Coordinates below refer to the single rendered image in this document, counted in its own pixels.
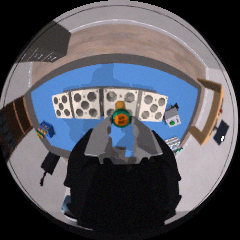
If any beige bucket adapter block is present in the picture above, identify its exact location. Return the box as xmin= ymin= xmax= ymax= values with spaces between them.
xmin=52 ymin=90 xmax=75 ymax=118
xmin=104 ymin=88 xmax=138 ymax=119
xmin=71 ymin=88 xmax=104 ymax=119
xmin=135 ymin=89 xmax=168 ymax=122

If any blue tube rack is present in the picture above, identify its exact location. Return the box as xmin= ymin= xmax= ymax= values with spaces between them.
xmin=39 ymin=121 xmax=55 ymax=138

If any blue bench mat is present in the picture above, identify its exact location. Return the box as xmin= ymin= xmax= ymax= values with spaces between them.
xmin=31 ymin=63 xmax=198 ymax=157

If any clear tube with orange liquid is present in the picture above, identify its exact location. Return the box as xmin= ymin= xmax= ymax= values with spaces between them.
xmin=41 ymin=130 xmax=48 ymax=138

